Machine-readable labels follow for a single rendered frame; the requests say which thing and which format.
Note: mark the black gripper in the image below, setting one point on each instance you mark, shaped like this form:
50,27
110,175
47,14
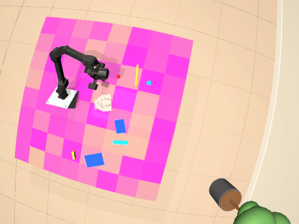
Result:
94,86

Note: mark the blue flat bar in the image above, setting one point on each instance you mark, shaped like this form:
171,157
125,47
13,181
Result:
120,128

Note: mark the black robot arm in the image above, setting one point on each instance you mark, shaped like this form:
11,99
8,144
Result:
87,60

